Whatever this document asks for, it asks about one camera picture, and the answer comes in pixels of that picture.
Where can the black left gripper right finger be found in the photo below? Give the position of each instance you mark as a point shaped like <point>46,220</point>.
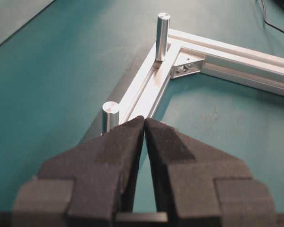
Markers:
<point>195,181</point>

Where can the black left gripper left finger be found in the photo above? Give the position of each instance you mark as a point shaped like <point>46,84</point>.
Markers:
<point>92,181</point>

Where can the aluminium pin mid rail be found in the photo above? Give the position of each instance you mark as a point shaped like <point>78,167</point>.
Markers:
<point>110,116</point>

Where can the square aluminium extrusion frame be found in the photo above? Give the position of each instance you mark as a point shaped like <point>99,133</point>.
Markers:
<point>190,54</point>

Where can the aluminium pin near corner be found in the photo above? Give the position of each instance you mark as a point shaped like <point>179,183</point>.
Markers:
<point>163,21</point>

